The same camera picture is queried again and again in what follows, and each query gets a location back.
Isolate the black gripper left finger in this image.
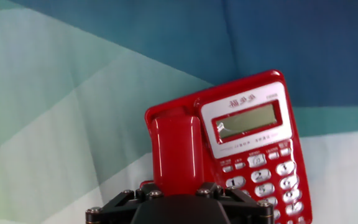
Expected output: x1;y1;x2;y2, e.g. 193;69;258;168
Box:
85;182;164;224

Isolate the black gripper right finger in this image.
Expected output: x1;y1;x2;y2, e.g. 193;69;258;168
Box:
196;182;275;224

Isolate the red telephone handset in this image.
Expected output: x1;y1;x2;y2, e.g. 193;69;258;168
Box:
149;115;205;197

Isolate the red telephone base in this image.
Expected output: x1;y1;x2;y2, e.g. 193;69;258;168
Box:
140;69;313;224

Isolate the teal blue white tablecloth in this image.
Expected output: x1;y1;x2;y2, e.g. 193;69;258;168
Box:
0;0;358;224

